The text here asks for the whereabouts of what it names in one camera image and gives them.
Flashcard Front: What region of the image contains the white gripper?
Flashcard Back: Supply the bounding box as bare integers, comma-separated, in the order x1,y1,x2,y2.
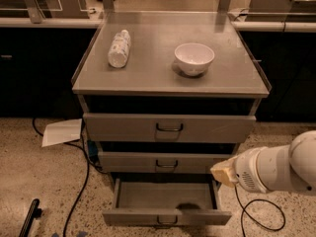
210,147,268,194

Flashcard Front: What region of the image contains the grey bottom drawer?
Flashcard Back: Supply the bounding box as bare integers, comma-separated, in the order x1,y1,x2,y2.
103,179,231,227

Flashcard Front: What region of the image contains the grey drawer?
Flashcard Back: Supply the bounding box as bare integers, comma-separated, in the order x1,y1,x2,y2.
83,113,256,143
98,152,231,174
103,179,231,227

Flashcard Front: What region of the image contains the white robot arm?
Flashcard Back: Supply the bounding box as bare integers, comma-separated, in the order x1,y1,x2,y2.
210,130,316,196

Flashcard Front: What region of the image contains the grey metal drawer cabinet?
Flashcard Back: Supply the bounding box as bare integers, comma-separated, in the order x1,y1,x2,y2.
71,10,273,187

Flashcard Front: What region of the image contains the grey middle drawer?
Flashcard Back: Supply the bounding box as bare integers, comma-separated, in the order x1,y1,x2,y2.
98,152,231,174

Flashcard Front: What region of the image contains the grey top drawer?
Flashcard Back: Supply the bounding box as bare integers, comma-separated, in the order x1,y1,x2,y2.
83,113,256,143

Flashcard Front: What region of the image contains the white ceramic bowl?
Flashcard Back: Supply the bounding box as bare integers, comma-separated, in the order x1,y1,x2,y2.
174,42,215,76

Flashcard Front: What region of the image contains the blue box behind cabinet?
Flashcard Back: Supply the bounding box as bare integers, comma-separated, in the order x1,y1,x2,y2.
87,140,98,158

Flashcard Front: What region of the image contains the white plastic bottle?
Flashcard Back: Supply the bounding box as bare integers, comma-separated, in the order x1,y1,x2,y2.
108,30,131,68

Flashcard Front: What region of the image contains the white paper sheet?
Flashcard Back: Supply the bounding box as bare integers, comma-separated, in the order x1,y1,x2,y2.
41,118,82,147

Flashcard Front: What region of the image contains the black bar on floor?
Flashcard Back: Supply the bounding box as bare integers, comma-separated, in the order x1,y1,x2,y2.
19,198,42,237

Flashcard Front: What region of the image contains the black cable on right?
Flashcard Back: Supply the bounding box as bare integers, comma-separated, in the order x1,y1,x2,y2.
234,186,287,237

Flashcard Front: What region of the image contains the black cable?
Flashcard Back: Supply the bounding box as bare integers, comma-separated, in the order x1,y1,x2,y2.
234,186,287,237
32,117,107,237

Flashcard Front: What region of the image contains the black cable on left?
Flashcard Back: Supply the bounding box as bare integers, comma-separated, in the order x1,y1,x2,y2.
32,117,107,237

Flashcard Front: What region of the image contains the far left metal post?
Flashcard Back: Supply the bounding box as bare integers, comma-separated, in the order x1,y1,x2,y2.
24,0,43,24

